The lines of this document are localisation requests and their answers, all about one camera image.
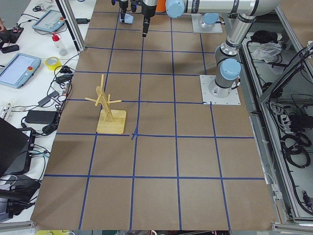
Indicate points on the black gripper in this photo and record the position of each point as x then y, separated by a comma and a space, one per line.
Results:
148, 10

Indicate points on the orange can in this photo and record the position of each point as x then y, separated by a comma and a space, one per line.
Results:
161, 6

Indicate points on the red capped squeeze bottle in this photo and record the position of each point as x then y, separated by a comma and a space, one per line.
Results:
59, 44

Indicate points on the far teach pendant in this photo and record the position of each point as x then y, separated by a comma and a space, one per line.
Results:
50, 22

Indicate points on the teach pendant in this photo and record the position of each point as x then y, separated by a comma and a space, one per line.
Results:
50, 22
19, 70

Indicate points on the yellow tape roll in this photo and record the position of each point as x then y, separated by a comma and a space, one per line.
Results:
53, 63

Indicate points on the wooden mug tree stand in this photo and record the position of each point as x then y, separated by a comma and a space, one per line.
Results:
110, 121

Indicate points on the near teach pendant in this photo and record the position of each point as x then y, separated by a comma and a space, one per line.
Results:
19, 70

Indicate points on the black power adapter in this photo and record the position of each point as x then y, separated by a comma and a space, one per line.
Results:
40, 117

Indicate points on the black laptop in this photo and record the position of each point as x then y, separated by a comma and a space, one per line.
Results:
15, 147

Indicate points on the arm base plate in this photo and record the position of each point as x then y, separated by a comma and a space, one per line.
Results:
212, 94
207, 23

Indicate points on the aluminium frame post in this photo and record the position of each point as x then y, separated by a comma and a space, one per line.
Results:
72, 25

